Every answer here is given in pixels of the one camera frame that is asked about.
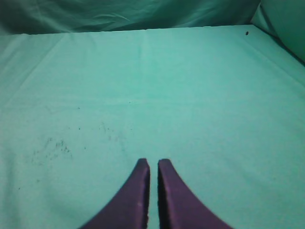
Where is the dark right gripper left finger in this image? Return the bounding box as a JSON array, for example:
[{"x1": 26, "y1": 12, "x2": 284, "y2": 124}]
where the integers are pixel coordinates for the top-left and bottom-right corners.
[{"x1": 81, "y1": 158, "x2": 150, "y2": 229}]

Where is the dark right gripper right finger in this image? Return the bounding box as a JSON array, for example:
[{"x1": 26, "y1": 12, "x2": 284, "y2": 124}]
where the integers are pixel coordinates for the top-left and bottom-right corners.
[{"x1": 158, "y1": 159, "x2": 231, "y2": 229}]

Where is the green table cloth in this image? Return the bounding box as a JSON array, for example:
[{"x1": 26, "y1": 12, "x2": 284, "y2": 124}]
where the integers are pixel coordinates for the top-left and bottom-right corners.
[{"x1": 0, "y1": 25, "x2": 305, "y2": 229}]

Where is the green backdrop curtain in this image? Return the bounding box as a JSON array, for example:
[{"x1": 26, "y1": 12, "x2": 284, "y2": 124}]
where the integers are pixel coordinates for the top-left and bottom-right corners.
[{"x1": 0, "y1": 0, "x2": 305, "y2": 60}]

